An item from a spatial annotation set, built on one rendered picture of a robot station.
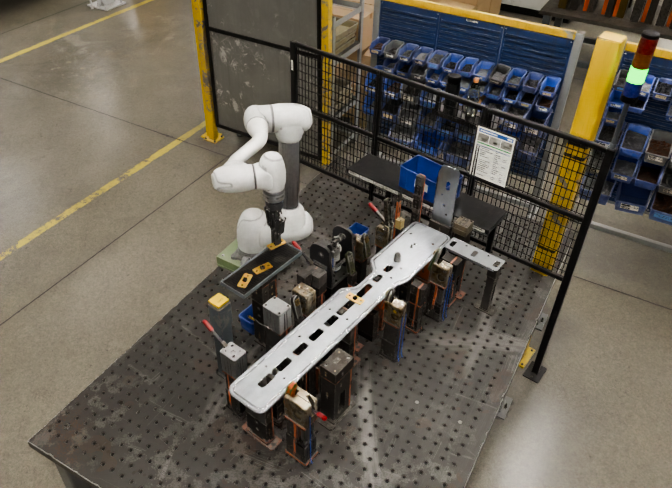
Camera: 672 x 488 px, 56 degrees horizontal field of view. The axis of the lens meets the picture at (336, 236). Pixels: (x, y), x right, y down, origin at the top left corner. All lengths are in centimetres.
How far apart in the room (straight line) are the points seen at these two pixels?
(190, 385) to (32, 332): 169
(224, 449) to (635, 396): 246
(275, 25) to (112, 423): 323
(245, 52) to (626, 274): 334
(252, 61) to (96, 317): 235
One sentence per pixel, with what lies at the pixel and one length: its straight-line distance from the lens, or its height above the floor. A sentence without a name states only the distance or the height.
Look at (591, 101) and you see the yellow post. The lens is 307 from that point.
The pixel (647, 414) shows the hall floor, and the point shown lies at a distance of 411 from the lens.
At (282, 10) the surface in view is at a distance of 498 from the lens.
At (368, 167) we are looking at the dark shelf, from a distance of 363.
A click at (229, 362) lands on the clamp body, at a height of 103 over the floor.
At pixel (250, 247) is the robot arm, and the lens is 332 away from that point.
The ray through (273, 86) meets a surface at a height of 70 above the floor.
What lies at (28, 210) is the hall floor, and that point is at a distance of 547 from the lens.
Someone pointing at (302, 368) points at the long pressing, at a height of 100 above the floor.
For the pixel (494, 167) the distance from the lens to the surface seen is 335.
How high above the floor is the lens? 298
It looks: 39 degrees down
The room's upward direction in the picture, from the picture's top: 2 degrees clockwise
